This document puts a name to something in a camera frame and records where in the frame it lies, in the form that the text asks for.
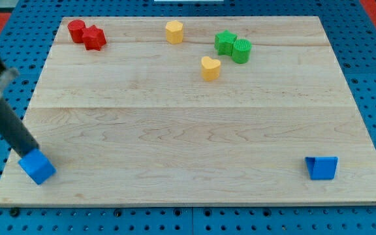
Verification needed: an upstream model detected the blue cube block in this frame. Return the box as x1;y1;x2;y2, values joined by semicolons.
18;149;57;185

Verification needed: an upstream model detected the blue triangle block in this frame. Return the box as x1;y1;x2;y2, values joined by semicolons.
305;157;339;180

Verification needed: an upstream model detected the yellow heart block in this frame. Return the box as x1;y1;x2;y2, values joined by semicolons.
201;56;221;81

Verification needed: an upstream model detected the light wooden board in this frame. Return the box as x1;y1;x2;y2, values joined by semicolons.
0;16;376;208

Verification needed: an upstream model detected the green cylinder block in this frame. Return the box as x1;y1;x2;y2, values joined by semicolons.
231;39;252;64

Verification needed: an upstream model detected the green star block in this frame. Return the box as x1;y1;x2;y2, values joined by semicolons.
214;30;238;56

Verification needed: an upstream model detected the yellow hexagon block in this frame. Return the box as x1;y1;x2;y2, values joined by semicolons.
165;20;183;44

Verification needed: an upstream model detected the red star block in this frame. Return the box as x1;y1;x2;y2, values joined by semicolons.
82;25;106;51

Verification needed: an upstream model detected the red cylinder block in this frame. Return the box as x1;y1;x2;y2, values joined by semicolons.
67;20;86;43

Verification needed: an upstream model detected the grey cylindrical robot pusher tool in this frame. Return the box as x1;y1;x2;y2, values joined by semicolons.
0;35;40;159

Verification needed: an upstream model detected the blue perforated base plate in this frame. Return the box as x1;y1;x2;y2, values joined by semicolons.
0;1;376;234

